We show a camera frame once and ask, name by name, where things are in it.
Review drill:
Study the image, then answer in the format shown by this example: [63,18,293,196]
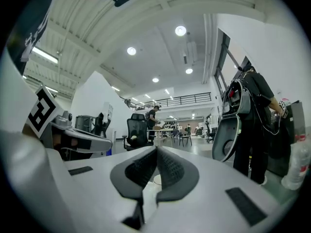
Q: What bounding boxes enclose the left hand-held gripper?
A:
[0,52,113,162]

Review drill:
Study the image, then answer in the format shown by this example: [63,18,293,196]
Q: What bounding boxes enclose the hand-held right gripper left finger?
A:
[64,146,156,233]

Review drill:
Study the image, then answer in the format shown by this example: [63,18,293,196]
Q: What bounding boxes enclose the ceiling air conditioner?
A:
[179,39,199,65]

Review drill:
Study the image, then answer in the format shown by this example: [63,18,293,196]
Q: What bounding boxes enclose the black-framed window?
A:
[214,28,253,99]

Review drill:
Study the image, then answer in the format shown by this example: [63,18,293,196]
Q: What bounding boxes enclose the long ceiling lamp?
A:
[31,46,59,65]

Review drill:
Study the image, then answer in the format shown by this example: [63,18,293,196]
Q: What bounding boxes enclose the black mezzanine railing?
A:
[125,92,212,111]

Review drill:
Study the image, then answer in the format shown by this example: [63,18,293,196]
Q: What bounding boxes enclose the large clear water jug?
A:
[281,133,311,191]

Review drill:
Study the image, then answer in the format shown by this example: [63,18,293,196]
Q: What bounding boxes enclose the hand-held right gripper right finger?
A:
[147,146,284,233]

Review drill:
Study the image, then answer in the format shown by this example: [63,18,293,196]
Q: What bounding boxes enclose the black office chair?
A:
[91,112,112,138]
[122,113,156,152]

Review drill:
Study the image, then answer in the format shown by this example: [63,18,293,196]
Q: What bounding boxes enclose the person's left hand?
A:
[52,132,79,155]

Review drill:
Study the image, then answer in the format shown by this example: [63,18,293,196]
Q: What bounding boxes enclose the dark grey bin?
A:
[74,115,94,133]

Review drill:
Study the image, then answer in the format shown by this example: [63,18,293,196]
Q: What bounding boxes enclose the black hard-shell backpack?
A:
[211,79,252,164]

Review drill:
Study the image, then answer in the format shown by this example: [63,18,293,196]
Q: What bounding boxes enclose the person's black shirt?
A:
[6,0,61,70]

